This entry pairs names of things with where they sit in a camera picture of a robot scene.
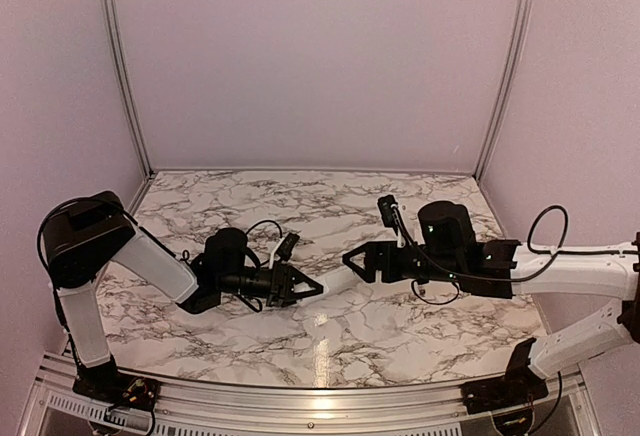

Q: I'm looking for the white remote control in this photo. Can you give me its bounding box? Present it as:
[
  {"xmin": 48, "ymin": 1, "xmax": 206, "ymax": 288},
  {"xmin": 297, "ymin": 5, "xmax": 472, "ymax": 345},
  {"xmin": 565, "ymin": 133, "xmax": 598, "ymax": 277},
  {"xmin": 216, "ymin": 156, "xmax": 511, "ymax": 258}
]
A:
[{"xmin": 297, "ymin": 269, "xmax": 361, "ymax": 306}]

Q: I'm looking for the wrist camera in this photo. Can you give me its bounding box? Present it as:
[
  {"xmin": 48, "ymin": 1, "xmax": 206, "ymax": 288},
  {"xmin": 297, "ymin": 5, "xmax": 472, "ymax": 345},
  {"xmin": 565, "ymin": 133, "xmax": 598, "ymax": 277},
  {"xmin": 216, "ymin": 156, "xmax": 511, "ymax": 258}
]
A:
[
  {"xmin": 377, "ymin": 195, "xmax": 406, "ymax": 248},
  {"xmin": 268, "ymin": 233, "xmax": 300, "ymax": 269}
]

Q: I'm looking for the clear handled screwdriver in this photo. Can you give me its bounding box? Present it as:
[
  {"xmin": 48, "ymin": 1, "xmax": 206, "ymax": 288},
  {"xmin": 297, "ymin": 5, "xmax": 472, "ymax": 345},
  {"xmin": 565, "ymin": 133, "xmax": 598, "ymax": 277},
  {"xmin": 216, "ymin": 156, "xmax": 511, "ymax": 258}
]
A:
[{"xmin": 416, "ymin": 283, "xmax": 427, "ymax": 298}]

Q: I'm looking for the left camera black cable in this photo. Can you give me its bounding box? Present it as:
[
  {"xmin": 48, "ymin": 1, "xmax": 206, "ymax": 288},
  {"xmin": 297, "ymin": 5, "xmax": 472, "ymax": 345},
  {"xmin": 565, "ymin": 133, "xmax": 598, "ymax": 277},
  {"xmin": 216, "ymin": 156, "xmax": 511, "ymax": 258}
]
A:
[{"xmin": 234, "ymin": 219, "xmax": 284, "ymax": 313}]

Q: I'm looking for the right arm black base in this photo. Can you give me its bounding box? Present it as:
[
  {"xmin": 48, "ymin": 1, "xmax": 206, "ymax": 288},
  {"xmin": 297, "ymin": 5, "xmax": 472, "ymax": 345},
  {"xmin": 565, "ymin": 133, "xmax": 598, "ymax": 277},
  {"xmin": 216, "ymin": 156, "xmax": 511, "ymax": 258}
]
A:
[{"xmin": 460, "ymin": 338, "xmax": 549, "ymax": 414}]

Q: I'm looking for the front aluminium rail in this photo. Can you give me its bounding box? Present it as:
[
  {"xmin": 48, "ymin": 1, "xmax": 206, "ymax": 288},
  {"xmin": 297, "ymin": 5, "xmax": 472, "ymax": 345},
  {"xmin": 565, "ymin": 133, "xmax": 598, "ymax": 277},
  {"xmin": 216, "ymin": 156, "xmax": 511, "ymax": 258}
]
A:
[{"xmin": 18, "ymin": 355, "xmax": 601, "ymax": 435}]

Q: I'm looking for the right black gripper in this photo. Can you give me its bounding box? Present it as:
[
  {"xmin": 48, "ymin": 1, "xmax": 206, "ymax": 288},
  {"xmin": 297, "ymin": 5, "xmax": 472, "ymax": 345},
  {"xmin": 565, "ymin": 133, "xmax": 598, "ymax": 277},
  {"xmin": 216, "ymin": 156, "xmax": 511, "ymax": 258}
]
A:
[{"xmin": 342, "ymin": 240, "xmax": 463, "ymax": 284}]

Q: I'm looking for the right camera black cable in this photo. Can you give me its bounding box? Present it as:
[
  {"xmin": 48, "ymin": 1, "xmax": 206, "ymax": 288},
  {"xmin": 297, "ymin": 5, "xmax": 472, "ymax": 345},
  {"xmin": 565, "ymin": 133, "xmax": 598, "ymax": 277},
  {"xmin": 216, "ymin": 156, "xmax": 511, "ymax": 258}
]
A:
[{"xmin": 394, "ymin": 204, "xmax": 571, "ymax": 305}]

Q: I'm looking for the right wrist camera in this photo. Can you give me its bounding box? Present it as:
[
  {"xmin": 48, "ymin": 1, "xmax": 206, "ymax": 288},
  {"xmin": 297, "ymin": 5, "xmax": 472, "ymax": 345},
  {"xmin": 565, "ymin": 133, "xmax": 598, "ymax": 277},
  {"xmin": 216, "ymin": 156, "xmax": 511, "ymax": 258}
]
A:
[{"xmin": 377, "ymin": 195, "xmax": 406, "ymax": 248}]

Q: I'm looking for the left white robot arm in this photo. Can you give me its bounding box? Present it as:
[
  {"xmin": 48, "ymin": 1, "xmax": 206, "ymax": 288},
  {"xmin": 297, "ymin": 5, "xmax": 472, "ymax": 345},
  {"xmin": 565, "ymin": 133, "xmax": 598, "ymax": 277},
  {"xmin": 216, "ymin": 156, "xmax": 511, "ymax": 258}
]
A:
[{"xmin": 36, "ymin": 191, "xmax": 324, "ymax": 401}]

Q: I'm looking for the camera black cable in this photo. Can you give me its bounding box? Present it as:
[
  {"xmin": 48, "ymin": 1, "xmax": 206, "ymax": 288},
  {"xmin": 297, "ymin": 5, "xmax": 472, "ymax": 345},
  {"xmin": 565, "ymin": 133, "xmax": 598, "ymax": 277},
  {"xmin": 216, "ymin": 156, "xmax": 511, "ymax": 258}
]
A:
[
  {"xmin": 234, "ymin": 219, "xmax": 284, "ymax": 313},
  {"xmin": 394, "ymin": 204, "xmax": 571, "ymax": 305}
]

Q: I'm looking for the right aluminium frame post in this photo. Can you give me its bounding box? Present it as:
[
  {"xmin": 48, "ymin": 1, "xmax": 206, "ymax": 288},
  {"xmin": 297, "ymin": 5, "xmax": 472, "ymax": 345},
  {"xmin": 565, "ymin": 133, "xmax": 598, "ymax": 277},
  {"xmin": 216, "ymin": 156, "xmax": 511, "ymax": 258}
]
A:
[{"xmin": 473, "ymin": 0, "xmax": 533, "ymax": 184}]

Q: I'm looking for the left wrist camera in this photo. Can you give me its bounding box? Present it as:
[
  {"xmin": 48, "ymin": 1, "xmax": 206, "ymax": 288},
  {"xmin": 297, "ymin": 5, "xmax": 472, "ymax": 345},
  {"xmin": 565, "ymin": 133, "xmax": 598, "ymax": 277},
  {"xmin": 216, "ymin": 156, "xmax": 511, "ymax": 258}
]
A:
[{"xmin": 268, "ymin": 233, "xmax": 300, "ymax": 269}]

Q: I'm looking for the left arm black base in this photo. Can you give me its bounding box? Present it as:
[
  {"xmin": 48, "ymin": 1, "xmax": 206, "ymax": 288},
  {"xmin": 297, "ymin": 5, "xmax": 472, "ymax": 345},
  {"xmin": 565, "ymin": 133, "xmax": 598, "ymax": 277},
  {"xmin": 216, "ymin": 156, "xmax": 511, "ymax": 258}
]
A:
[{"xmin": 72, "ymin": 364, "xmax": 160, "ymax": 411}]

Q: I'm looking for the aluminium frame post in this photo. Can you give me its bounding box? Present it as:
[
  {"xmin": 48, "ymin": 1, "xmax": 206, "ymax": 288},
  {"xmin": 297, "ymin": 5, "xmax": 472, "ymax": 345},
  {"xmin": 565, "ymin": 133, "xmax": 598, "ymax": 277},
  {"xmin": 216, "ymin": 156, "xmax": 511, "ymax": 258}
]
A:
[
  {"xmin": 94, "ymin": 0, "xmax": 154, "ymax": 179},
  {"xmin": 473, "ymin": 0, "xmax": 533, "ymax": 184}
]

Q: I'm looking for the left aluminium frame post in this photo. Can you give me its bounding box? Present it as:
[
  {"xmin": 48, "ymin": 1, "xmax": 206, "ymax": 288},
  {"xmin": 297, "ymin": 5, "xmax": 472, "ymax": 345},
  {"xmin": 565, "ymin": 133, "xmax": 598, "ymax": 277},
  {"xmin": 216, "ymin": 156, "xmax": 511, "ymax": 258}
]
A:
[{"xmin": 94, "ymin": 0, "xmax": 154, "ymax": 179}]

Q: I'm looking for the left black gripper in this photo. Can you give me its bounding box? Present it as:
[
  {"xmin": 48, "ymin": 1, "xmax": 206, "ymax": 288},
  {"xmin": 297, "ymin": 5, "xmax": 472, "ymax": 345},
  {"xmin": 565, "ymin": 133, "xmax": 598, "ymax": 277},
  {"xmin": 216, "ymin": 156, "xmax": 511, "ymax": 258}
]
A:
[{"xmin": 219, "ymin": 260, "xmax": 324, "ymax": 307}]

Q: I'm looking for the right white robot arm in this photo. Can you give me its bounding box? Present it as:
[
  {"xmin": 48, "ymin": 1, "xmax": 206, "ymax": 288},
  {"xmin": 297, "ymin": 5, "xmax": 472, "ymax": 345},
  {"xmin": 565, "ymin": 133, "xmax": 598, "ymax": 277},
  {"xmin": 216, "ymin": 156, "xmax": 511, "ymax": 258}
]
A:
[{"xmin": 342, "ymin": 195, "xmax": 639, "ymax": 404}]

